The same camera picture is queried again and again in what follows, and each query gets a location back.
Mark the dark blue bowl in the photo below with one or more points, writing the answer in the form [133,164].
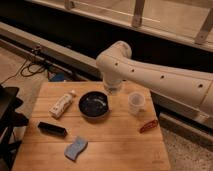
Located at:
[94,104]

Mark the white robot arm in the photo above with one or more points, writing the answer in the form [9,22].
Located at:
[187,87]

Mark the black chair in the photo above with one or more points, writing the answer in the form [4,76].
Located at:
[9,119]

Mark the white toothpaste tube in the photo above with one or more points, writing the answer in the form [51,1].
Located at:
[62,104]

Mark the blue object on floor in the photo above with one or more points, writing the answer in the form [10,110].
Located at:
[58,78]

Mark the clear plastic cup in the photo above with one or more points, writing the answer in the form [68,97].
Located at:
[136,102]

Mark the red brown hair clip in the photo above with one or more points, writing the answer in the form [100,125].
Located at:
[149,125]

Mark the blue sponge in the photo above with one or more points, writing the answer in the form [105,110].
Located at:
[73,150]

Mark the black rectangular box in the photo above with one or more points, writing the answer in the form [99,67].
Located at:
[52,129]

